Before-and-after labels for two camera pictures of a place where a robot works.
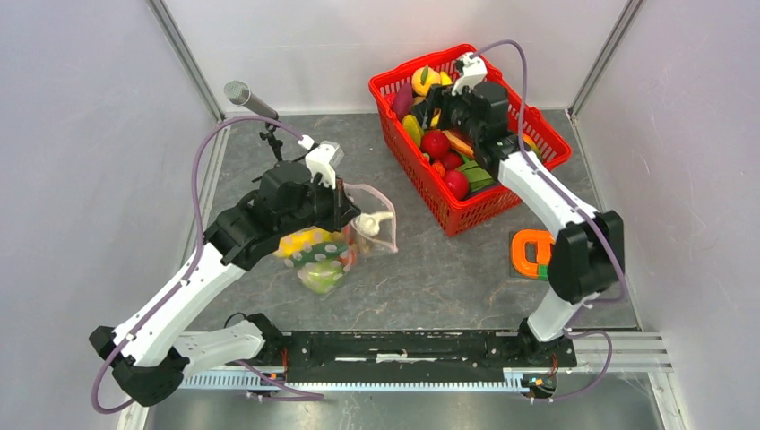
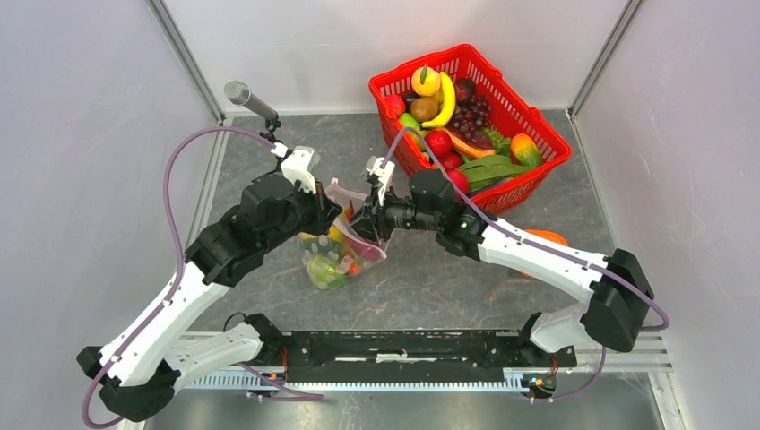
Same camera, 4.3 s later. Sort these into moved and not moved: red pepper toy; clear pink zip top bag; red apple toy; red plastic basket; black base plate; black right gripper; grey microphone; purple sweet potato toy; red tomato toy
Moved: black right gripper; purple sweet potato toy; clear pink zip top bag
Not moved: red plastic basket; red apple toy; red tomato toy; black base plate; grey microphone; red pepper toy
